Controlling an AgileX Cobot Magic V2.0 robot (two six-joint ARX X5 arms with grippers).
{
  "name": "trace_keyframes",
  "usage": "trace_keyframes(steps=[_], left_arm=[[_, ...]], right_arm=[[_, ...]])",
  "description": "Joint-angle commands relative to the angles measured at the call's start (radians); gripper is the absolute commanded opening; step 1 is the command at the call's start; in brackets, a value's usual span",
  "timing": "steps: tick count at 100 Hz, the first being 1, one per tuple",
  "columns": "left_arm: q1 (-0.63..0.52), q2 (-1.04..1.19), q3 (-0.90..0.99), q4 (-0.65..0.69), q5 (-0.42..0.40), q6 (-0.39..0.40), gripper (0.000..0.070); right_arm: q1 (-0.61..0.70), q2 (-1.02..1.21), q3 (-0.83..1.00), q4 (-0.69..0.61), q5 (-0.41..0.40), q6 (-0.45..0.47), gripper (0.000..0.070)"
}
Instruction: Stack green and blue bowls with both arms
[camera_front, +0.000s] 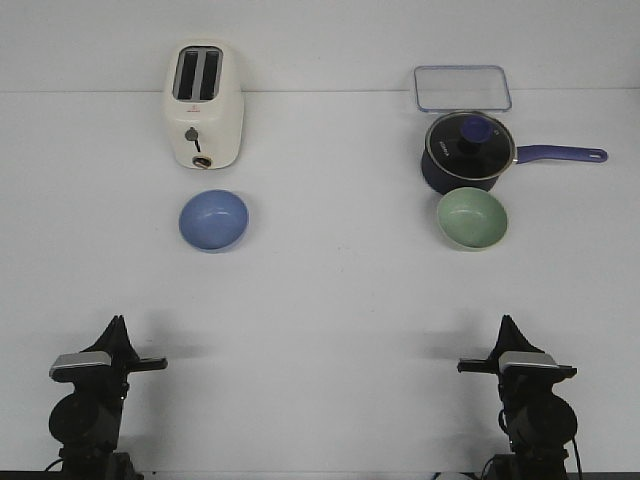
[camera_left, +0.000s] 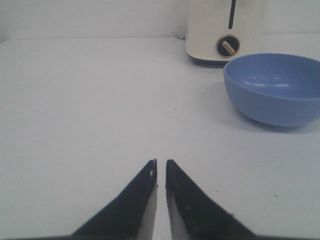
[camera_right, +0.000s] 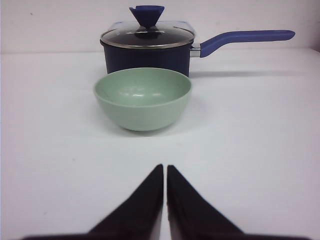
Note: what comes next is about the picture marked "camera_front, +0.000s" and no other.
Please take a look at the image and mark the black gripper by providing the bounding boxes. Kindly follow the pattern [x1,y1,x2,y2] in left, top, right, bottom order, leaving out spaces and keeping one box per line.
[79,315,167,388]
[457,314,576,390]

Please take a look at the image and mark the green bowl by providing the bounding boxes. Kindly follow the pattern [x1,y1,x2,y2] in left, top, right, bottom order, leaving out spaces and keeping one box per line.
[436,187,509,251]

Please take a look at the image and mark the blue bowl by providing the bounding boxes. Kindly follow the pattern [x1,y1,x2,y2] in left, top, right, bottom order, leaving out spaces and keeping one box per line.
[178,189,249,252]

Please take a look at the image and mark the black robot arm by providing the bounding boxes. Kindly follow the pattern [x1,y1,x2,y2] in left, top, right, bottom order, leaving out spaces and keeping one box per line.
[457,314,578,479]
[48,315,168,479]

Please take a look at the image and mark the dark blue saucepan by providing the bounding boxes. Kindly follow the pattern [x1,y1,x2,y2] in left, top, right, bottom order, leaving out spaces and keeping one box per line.
[421,145,609,195]

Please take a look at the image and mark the glass pot lid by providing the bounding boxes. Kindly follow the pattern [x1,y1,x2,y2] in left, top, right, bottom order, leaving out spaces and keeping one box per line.
[425,111,516,180]

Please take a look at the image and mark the cream white toaster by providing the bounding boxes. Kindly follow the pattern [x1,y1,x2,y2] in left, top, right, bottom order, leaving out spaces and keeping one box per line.
[163,39,244,170]

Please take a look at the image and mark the clear plastic container lid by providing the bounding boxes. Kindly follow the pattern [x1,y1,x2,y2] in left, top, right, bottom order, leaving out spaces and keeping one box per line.
[413,65,512,113]

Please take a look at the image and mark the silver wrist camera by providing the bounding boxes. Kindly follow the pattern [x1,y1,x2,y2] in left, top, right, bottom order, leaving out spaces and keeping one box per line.
[49,351,112,382]
[498,351,559,374]

